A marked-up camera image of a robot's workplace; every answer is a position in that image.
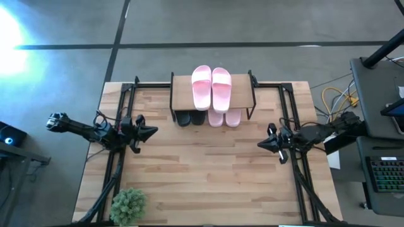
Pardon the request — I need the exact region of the black aluminium rig frame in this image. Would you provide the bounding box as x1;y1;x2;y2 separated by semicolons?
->
72;75;345;226

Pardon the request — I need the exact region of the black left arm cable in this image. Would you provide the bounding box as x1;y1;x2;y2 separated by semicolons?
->
93;109;110;127

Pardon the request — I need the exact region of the white paper sheet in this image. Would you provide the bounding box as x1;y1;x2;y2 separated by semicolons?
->
326;135;342;170

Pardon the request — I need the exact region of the black box blue light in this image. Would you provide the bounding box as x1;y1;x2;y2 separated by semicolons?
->
0;121;28;148

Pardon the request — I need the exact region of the backlit black keyboard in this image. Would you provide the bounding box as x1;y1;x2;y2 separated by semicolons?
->
365;156;404;194

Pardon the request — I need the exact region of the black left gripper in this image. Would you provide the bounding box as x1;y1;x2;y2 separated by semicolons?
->
121;115;158;154

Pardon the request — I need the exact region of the pink rubber slide sandal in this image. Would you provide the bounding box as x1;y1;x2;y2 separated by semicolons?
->
207;108;225;128
191;65;213;111
224;108;242;128
211;67;233;114

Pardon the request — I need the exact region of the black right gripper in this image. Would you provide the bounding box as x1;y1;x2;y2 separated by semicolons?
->
257;123;297;165

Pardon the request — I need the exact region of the black tablet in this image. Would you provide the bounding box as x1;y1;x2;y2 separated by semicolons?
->
380;98;404;118

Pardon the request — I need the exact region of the wooden shoe rack shelf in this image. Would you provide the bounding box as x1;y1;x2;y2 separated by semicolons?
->
169;69;259;122

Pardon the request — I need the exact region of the dark grey desk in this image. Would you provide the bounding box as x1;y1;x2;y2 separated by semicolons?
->
356;136;404;218
349;56;404;141

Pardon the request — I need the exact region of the black round pole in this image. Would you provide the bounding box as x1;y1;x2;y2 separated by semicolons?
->
362;28;404;69

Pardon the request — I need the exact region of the green artificial plant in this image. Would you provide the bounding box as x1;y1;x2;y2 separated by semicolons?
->
109;187;148;226

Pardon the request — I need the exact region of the yellow cable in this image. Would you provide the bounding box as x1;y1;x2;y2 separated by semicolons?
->
321;86;359;122

